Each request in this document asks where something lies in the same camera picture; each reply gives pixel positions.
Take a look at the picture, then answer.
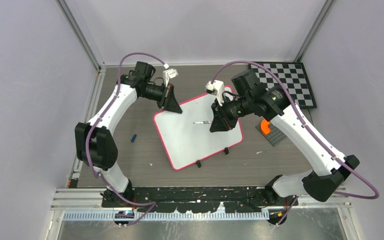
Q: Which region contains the grey lego baseplate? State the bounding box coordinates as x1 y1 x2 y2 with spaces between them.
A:
255 123 287 147

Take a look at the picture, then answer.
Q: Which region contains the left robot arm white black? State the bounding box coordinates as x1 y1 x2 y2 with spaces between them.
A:
74 61 183 207

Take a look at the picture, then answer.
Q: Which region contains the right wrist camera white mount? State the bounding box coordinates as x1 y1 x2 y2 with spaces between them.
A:
205 80 225 106

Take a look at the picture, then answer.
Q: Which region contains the black board stop left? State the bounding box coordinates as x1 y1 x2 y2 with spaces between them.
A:
195 160 202 168

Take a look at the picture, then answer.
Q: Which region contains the white marker blue cap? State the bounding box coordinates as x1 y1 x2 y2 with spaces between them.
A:
193 120 213 125

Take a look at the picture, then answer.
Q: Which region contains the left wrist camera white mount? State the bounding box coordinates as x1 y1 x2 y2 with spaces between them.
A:
162 68 179 87

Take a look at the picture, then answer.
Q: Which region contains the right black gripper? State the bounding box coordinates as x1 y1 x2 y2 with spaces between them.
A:
210 94 253 132

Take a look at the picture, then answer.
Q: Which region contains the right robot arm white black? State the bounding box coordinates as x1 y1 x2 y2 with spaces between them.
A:
205 70 360 205

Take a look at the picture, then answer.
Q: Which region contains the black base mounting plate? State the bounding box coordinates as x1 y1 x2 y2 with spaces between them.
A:
101 186 299 215

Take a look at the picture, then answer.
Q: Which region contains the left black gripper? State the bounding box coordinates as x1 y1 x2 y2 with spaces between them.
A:
141 83 183 115

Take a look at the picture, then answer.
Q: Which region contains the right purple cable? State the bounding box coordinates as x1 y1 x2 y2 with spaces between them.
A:
210 60 380 227

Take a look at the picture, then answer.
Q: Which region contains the white whiteboard pink rim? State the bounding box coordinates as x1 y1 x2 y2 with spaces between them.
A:
153 93 243 171

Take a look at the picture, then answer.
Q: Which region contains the white slotted cable duct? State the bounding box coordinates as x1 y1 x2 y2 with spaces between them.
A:
62 209 270 221

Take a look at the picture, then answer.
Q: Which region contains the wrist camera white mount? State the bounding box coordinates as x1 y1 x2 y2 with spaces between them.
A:
205 80 225 106
162 68 179 87

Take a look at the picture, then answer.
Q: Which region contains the aluminium frame rail front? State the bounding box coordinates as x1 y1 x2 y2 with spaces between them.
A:
50 188 106 211

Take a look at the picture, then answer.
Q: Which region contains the orange curved block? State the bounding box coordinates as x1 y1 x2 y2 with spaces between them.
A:
259 119 271 135

